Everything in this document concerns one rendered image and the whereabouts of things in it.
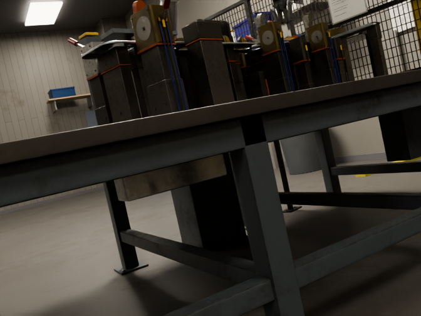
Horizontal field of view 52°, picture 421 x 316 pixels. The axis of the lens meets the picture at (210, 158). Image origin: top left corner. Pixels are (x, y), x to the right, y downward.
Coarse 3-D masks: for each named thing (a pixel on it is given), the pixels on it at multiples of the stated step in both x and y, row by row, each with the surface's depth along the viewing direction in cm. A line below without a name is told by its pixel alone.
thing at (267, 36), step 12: (264, 24) 180; (276, 24) 179; (264, 36) 181; (276, 36) 178; (264, 48) 182; (276, 48) 178; (276, 60) 180; (276, 72) 181; (288, 72) 180; (276, 84) 182; (288, 84) 181
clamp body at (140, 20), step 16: (144, 16) 132; (160, 16) 132; (144, 32) 133; (160, 32) 131; (144, 48) 134; (160, 48) 132; (144, 64) 137; (160, 64) 131; (176, 64) 133; (160, 80) 133; (176, 80) 133; (160, 96) 134; (176, 96) 132; (160, 112) 135
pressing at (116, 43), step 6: (108, 42) 136; (114, 42) 136; (120, 42) 138; (126, 42) 140; (132, 42) 141; (180, 42) 157; (222, 42) 173; (228, 42) 176; (234, 42) 178; (240, 42) 181; (246, 42) 184; (288, 42) 202; (96, 48) 143; (102, 48) 144; (108, 48) 146; (132, 48) 152; (174, 48) 167; (180, 48) 169; (258, 48) 206; (84, 54) 144; (90, 54) 148; (96, 54) 150; (180, 54) 181; (186, 54) 184
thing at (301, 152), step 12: (312, 132) 497; (288, 144) 506; (300, 144) 498; (312, 144) 498; (288, 156) 512; (300, 156) 500; (312, 156) 499; (288, 168) 522; (300, 168) 504; (312, 168) 500
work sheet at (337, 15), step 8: (328, 0) 261; (336, 0) 258; (344, 0) 254; (352, 0) 251; (360, 0) 248; (336, 8) 258; (344, 8) 255; (352, 8) 252; (360, 8) 249; (336, 16) 259; (344, 16) 256; (352, 16) 253
